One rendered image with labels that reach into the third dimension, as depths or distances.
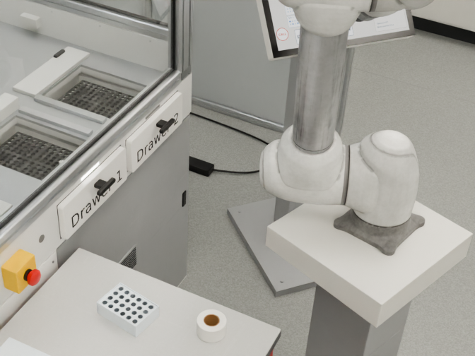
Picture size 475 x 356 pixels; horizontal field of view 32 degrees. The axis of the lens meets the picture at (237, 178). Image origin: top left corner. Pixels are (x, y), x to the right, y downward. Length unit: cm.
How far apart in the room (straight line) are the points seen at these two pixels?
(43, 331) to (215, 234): 146
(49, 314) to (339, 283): 71
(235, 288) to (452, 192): 114
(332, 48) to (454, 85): 281
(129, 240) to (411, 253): 86
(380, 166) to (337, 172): 10
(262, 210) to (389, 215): 139
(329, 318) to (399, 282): 39
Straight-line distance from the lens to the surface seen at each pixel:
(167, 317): 202
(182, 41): 243
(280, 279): 315
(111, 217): 235
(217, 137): 387
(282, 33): 263
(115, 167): 224
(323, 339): 246
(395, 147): 202
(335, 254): 210
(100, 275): 213
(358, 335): 234
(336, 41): 172
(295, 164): 198
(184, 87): 252
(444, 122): 420
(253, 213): 340
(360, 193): 204
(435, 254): 215
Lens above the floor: 227
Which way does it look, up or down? 39 degrees down
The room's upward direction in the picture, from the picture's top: 4 degrees clockwise
